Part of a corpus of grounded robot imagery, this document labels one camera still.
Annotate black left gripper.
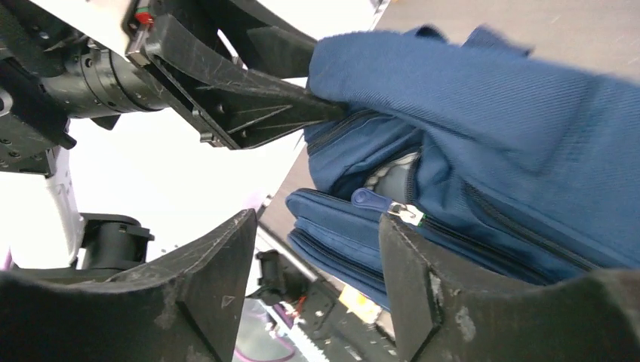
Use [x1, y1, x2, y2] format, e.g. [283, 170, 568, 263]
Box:
[123, 0, 343, 149]

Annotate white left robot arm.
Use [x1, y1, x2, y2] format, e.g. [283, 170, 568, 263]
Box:
[1, 1, 343, 284]

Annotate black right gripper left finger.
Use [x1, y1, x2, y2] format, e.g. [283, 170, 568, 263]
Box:
[1, 209, 257, 361]

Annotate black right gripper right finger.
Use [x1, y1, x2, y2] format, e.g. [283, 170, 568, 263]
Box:
[379, 215, 639, 361]

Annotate orange spiral notepad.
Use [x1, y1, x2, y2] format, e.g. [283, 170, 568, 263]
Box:
[339, 285, 383, 324]

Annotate navy blue backpack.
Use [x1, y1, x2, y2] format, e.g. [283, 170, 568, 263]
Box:
[285, 26, 639, 308]

